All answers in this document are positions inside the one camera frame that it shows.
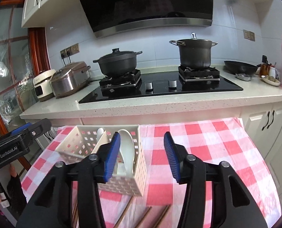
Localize large white ceramic spoon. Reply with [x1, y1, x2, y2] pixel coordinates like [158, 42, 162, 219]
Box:
[117, 129, 135, 177]

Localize small white ceramic spoon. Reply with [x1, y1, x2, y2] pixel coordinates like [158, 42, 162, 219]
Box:
[96, 128, 104, 142]

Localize brown wooden chopstick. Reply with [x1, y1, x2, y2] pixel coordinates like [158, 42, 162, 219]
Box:
[71, 200, 78, 228]
[153, 205, 171, 228]
[134, 206, 152, 228]
[114, 196, 134, 228]

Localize white perforated utensil basket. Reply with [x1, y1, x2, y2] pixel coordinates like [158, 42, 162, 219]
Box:
[56, 125, 147, 196]

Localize white small cooker appliance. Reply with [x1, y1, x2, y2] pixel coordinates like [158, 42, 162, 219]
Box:
[33, 69, 56, 102]

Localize pink white checkered tablecloth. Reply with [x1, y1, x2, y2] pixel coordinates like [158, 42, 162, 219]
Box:
[21, 117, 282, 228]

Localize silver rice cooker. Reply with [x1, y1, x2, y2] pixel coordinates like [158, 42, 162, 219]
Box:
[50, 61, 91, 98]

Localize black glass gas stove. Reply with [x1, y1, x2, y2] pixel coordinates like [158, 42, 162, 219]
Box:
[79, 65, 243, 104]

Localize red wooden glass door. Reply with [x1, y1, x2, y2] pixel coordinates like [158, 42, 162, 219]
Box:
[0, 0, 51, 172]

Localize tall black stock pot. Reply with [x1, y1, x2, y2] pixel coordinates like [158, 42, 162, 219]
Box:
[169, 32, 218, 69]

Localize black casserole pot with lid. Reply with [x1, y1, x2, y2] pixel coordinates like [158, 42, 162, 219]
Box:
[93, 48, 143, 77]

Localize small metal dish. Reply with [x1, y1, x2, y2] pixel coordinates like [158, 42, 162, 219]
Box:
[235, 74, 252, 81]

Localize black frying pan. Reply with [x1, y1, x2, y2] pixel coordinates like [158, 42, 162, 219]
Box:
[224, 60, 258, 76]

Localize white lower cabinets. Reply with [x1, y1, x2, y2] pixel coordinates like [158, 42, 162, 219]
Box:
[19, 99, 282, 207]

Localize white cabinets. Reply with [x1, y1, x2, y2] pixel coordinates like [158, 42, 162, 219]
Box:
[21, 0, 80, 28]
[19, 99, 282, 207]

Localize small plate with food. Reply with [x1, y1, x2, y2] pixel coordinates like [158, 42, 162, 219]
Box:
[261, 75, 281, 86]

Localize condiment bottles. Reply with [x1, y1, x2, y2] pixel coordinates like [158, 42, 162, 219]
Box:
[259, 55, 278, 79]

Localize white upper cabinets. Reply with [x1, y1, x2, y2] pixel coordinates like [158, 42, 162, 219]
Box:
[21, 0, 80, 28]

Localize black range hood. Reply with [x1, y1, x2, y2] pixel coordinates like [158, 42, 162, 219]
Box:
[80, 0, 213, 38]

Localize wall power outlet strip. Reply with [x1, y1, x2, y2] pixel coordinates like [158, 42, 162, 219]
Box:
[60, 43, 80, 59]

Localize wall switch plate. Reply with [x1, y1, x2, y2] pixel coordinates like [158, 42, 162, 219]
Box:
[243, 30, 256, 42]

